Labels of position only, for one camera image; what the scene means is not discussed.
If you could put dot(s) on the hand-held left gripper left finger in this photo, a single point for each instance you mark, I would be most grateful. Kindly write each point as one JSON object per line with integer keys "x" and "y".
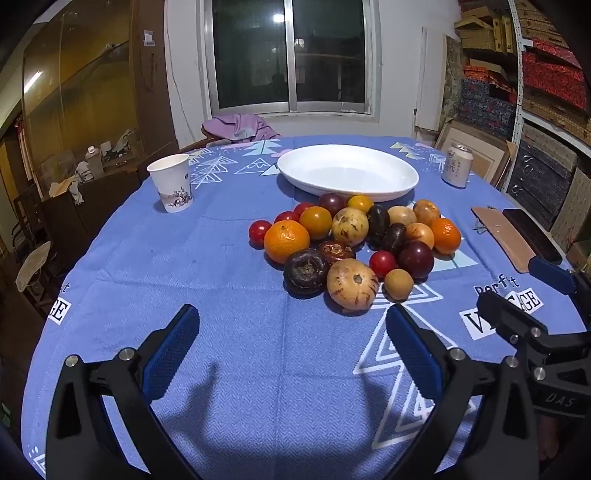
{"x": 171, "y": 350}

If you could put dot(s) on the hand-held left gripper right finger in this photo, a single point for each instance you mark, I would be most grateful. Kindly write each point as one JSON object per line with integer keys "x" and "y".
{"x": 415, "y": 350}

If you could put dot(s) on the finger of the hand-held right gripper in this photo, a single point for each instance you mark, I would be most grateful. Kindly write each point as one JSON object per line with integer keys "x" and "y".
{"x": 551, "y": 277}
{"x": 508, "y": 316}

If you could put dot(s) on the small tan longan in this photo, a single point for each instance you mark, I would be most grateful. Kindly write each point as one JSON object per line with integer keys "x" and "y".
{"x": 398, "y": 284}

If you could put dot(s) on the red cherry tomato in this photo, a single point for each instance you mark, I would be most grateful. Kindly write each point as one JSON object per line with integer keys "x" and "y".
{"x": 286, "y": 217}
{"x": 303, "y": 208}
{"x": 382, "y": 264}
{"x": 260, "y": 232}

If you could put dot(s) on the dark purple passion fruit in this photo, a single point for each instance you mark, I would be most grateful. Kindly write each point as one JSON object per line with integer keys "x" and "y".
{"x": 377, "y": 224}

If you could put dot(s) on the spotted yellow passion fruit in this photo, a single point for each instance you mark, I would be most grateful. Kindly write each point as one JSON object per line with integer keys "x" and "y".
{"x": 426, "y": 211}

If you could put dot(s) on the large dark mangosteen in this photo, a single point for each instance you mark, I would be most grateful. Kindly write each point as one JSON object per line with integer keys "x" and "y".
{"x": 304, "y": 272}

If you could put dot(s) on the streaked yellow pepino melon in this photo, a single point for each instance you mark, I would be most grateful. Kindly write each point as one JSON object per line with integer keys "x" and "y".
{"x": 350, "y": 226}

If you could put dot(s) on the large orange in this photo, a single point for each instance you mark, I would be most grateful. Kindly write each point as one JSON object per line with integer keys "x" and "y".
{"x": 286, "y": 241}

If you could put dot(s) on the dark red plum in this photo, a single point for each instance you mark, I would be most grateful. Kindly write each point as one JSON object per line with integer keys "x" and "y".
{"x": 416, "y": 259}
{"x": 332, "y": 203}

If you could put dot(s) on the white oval plate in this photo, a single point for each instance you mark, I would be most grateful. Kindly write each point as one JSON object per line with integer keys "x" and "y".
{"x": 348, "y": 173}

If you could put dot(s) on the black phone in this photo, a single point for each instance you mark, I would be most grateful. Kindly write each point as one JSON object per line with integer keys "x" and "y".
{"x": 531, "y": 235}

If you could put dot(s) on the tan leather wallet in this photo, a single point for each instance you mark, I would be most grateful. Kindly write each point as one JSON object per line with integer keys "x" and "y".
{"x": 503, "y": 235}

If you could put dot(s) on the large yellow pepino melon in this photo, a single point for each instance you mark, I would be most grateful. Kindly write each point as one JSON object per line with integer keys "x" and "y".
{"x": 352, "y": 283}

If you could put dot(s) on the blue printed tablecloth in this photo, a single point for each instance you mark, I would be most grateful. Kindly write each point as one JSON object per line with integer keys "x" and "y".
{"x": 277, "y": 369}

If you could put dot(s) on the white beverage can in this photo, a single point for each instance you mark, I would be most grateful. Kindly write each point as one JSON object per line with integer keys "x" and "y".
{"x": 457, "y": 164}

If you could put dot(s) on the pale round stool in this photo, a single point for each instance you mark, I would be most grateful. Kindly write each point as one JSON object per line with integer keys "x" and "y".
{"x": 32, "y": 265}

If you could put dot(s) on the white paper cup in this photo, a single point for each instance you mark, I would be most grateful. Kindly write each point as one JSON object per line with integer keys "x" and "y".
{"x": 171, "y": 182}

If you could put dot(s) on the white metal shelf rack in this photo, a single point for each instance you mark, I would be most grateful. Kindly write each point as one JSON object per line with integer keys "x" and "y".
{"x": 517, "y": 106}

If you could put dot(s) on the stack of patterned boxes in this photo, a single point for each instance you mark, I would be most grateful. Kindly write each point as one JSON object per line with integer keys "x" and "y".
{"x": 549, "y": 78}

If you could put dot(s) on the dark wooden chair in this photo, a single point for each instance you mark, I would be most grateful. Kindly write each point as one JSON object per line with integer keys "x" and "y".
{"x": 27, "y": 207}

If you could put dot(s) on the white plastic bottle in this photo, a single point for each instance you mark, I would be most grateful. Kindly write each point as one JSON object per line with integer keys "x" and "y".
{"x": 92, "y": 154}

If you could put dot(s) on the patterned panel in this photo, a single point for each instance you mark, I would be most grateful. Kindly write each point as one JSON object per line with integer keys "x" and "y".
{"x": 452, "y": 78}

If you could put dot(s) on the purple jacket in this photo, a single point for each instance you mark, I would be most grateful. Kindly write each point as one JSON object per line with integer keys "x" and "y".
{"x": 240, "y": 127}

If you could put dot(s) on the white board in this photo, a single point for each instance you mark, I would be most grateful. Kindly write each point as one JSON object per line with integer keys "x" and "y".
{"x": 427, "y": 78}

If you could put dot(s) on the stack of wicker boxes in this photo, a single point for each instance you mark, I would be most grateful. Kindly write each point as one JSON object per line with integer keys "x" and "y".
{"x": 480, "y": 32}

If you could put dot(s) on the wooden glass display cabinet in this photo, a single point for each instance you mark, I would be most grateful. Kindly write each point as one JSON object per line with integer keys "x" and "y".
{"x": 92, "y": 83}

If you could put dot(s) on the sliding glass window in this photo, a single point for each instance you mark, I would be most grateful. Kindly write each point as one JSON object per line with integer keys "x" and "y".
{"x": 258, "y": 55}

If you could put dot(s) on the white cabinet label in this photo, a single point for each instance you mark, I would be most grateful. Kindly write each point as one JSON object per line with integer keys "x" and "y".
{"x": 148, "y": 37}

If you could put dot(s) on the wooden picture frame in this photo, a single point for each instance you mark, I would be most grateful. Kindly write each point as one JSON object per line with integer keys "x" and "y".
{"x": 489, "y": 157}

